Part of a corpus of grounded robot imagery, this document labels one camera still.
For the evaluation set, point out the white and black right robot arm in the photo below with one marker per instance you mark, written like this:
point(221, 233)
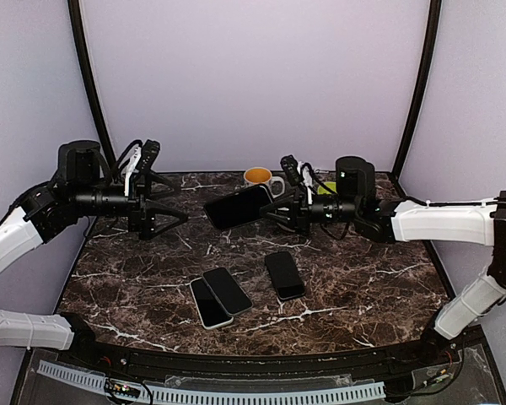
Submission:
point(354, 201)

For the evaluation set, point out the black right frame post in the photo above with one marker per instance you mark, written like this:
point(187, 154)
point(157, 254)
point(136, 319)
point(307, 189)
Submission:
point(430, 37)

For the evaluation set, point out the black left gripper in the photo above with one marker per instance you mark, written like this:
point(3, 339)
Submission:
point(142, 222)

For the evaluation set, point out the black phone grey case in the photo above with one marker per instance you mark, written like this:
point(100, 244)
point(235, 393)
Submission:
point(227, 291)

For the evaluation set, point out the black left frame post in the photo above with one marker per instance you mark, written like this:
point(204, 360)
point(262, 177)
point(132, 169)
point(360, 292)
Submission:
point(89, 84)

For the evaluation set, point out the black frame post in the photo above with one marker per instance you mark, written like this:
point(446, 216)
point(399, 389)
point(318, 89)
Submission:
point(89, 84)
point(430, 37)

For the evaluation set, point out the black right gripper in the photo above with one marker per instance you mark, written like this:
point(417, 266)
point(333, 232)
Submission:
point(299, 219)

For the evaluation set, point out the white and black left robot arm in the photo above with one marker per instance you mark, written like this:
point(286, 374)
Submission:
point(84, 185)

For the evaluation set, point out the black phone dark case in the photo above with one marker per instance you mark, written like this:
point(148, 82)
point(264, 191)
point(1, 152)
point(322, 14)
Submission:
point(284, 275)

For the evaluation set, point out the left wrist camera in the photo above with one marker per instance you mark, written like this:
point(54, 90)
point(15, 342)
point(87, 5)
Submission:
point(140, 163)

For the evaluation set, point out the white slotted cable duct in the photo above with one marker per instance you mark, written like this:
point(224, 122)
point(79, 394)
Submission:
point(214, 392)

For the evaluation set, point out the lime green bowl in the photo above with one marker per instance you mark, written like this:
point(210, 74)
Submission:
point(328, 187)

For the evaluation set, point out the black phone white case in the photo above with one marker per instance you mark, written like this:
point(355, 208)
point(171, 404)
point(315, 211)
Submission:
point(211, 313)

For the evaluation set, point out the white spotted mug orange inside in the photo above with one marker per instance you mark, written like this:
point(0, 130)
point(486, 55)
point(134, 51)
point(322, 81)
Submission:
point(260, 175)

